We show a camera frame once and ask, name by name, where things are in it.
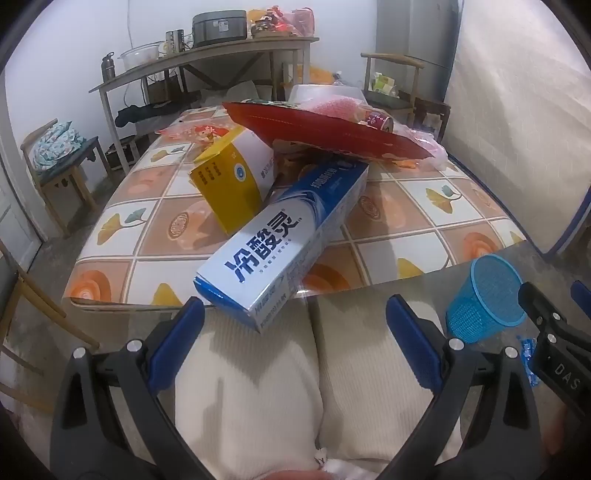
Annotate green white packets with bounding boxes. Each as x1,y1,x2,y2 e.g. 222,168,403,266
370,73,399,97

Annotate blue candy wrapper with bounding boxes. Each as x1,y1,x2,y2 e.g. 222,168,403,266
519,337,541,388

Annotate pile of snack bags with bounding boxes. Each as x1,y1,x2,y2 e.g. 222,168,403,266
247,6,315,38

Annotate yellow white medicine box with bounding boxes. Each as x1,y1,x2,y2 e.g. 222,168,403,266
188,126,278,236

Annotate red drink can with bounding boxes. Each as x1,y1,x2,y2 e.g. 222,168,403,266
365,111,394,134

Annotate wooden chair with cushion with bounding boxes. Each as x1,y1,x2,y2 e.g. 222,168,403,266
21,119,112,238

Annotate light wooden chair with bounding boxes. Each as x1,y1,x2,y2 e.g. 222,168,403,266
0,240,100,416

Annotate dark clothes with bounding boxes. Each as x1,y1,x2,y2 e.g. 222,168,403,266
115,104,185,129

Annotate dark wooden stool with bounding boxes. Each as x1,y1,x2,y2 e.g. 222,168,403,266
413,96,452,141

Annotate floral cushion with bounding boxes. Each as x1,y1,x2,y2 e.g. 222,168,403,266
28,121,86,172

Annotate blue plastic mesh basket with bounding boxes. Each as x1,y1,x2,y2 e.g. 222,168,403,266
445,254,527,344

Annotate floral checked tablecloth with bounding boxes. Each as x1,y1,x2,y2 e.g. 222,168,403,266
62,104,527,308

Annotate grey rice cooker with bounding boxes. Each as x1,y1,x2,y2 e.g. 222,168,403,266
191,11,249,48

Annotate cardboard box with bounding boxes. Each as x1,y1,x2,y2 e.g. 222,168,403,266
147,74,183,106

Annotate long wooden shelf table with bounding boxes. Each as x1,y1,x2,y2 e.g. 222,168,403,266
89,37,320,174

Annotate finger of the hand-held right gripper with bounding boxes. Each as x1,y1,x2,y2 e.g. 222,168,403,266
518,281,563,332
571,280,591,309

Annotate blue white toothpaste box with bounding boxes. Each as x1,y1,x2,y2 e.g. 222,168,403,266
193,159,370,334

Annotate grey refrigerator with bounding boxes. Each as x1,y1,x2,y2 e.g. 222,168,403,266
375,0,462,100

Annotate red paper bag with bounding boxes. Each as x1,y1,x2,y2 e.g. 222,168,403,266
222,100,439,163

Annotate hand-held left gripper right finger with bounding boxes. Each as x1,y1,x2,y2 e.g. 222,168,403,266
376,294,543,480

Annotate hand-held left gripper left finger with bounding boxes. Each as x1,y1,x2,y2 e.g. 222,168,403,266
50,296,218,480

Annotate wooden armchair with dark seat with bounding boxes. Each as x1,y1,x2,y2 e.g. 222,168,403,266
360,52,426,116

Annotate clear glass bowl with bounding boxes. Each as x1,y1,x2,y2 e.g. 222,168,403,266
120,41,166,71

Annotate white mattress with blue edge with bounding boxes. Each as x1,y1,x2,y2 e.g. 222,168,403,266
443,0,591,252

